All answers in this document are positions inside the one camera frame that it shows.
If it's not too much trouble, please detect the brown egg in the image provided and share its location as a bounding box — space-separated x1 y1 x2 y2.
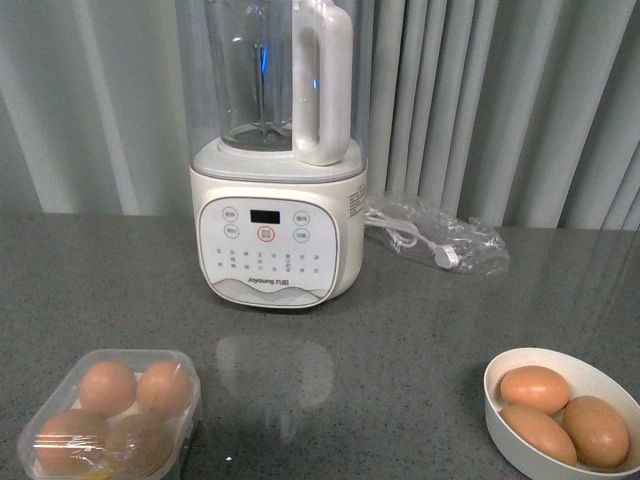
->
136 361 193 420
79 361 137 418
34 409 108 477

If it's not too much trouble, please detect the brown egg bowl top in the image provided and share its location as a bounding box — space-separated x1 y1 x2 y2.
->
499 365 572 415

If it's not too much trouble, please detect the white bowl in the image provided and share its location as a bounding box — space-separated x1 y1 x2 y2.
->
484 347 639 479

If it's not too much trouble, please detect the white Joyoung blender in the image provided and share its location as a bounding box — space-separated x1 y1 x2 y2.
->
176 1 374 309

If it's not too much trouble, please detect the brown egg back left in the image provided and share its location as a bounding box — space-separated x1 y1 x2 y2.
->
79 361 137 418

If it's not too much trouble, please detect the brown egg bowl right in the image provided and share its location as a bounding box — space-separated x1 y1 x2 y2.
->
562 396 630 468

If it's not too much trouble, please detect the white power cable plug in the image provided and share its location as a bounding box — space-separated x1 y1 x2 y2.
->
365 208 460 270

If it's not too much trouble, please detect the brown egg front left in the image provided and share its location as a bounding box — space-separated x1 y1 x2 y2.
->
34 409 108 477

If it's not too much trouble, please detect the clear plastic bag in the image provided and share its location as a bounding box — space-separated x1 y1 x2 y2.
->
365 192 511 275

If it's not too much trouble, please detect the brown egg bowl front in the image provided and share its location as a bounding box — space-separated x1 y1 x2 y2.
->
500 404 577 466

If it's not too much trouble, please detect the brown egg back right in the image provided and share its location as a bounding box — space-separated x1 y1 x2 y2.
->
136 361 193 420

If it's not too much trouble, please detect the brown egg bowl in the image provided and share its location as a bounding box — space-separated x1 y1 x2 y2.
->
500 404 577 466
499 365 572 415
562 396 630 468

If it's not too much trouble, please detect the brown egg carried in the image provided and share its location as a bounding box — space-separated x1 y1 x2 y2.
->
104 414 173 479

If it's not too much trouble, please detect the clear plastic egg box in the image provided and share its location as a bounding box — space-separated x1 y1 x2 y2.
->
17 349 201 479

